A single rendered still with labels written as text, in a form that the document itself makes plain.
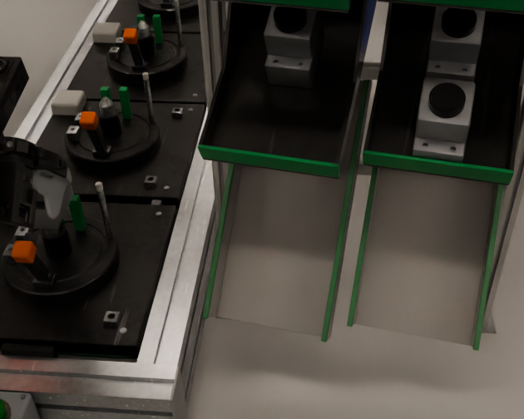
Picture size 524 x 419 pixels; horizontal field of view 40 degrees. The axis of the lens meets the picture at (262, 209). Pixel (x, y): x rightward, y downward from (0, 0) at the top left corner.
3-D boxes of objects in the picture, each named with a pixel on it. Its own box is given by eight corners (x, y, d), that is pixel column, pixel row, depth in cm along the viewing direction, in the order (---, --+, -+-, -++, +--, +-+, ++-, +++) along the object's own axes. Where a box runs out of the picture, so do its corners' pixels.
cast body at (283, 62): (312, 89, 69) (306, 43, 63) (267, 84, 70) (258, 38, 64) (328, 21, 73) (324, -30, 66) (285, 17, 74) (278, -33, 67)
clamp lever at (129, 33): (144, 67, 120) (135, 36, 114) (132, 67, 120) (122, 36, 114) (147, 51, 122) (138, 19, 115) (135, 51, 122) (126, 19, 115)
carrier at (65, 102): (180, 209, 99) (170, 133, 91) (11, 202, 101) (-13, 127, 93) (205, 114, 118) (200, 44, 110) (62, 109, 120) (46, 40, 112)
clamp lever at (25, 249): (50, 285, 82) (27, 257, 76) (33, 283, 82) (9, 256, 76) (56, 256, 84) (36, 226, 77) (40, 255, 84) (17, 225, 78)
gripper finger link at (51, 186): (61, 225, 81) (11, 212, 72) (66, 174, 82) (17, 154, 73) (86, 225, 80) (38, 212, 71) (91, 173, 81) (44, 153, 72)
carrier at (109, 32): (206, 112, 118) (200, 42, 110) (63, 108, 120) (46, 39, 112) (224, 43, 136) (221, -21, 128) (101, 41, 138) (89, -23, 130)
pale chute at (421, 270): (474, 347, 75) (478, 351, 71) (350, 323, 78) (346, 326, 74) (514, 86, 77) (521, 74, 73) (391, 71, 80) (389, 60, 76)
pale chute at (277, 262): (330, 338, 77) (326, 342, 72) (213, 316, 79) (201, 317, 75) (373, 81, 78) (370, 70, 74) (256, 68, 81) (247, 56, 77)
